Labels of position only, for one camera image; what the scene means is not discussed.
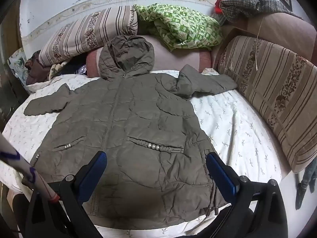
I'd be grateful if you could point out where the brown cloth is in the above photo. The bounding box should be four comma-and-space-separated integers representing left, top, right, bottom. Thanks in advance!
25, 50, 51, 85

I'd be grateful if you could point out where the grey houndstooth cloth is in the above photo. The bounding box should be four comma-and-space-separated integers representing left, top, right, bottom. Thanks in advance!
210, 0, 303, 25

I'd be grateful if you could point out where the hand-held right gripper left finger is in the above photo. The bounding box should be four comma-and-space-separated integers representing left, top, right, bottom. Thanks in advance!
25, 151, 107, 238

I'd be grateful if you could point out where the white leaf print bed sheet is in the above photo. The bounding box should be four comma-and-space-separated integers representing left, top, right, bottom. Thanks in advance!
0, 69, 283, 238

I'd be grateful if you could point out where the striped floral pillow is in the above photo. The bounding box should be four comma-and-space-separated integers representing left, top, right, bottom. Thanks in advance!
38, 5, 138, 67

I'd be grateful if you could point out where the pink bolster cushion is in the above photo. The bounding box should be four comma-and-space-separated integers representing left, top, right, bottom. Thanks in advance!
86, 35, 212, 78

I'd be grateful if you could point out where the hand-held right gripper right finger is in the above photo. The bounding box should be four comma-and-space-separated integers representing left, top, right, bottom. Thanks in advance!
206, 152, 289, 238

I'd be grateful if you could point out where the floral foil sheet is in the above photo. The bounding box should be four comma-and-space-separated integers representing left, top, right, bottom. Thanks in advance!
7, 48, 28, 81

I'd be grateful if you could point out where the green patterned blanket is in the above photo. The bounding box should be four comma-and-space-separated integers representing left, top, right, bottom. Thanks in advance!
134, 3, 223, 52

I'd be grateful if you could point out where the olive hooded quilted jacket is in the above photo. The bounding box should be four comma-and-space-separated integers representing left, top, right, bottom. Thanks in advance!
23, 35, 238, 225

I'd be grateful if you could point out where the red cloth item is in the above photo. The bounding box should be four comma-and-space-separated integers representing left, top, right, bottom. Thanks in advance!
214, 0, 225, 14

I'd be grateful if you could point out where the brown sofa backrest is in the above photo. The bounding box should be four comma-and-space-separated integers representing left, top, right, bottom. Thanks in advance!
223, 11, 317, 63

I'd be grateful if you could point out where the thin beige cord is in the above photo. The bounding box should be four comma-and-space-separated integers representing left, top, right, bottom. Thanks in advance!
255, 18, 263, 73

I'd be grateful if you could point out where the black cloth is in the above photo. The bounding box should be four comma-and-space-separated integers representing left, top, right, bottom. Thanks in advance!
59, 62, 87, 76

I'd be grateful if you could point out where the striped floral cushion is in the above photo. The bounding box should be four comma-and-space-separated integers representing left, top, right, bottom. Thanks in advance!
214, 35, 317, 174

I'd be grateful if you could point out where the dark grey hanging cloth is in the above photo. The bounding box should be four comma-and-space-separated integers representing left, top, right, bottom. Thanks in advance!
295, 159, 317, 210

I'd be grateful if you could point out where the cream floral cloth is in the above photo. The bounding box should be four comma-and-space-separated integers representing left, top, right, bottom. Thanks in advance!
48, 61, 70, 80

